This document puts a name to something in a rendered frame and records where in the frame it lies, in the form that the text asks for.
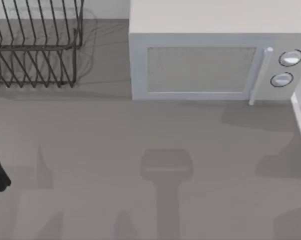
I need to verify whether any microwave oven door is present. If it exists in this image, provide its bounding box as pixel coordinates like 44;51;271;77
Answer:
129;33;278;101

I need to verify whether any pale microwave oven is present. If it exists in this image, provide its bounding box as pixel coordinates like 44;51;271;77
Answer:
128;0;301;106

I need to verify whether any small microwave knob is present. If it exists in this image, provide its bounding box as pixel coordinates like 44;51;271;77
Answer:
269;71;294;88

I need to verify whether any large microwave knob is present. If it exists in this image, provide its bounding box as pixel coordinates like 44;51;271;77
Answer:
278;48;301;68

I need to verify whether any black wire dish rack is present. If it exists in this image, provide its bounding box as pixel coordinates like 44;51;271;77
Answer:
0;0;85;89

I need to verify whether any microwave door handle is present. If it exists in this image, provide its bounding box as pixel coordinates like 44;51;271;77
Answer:
248;46;274;106

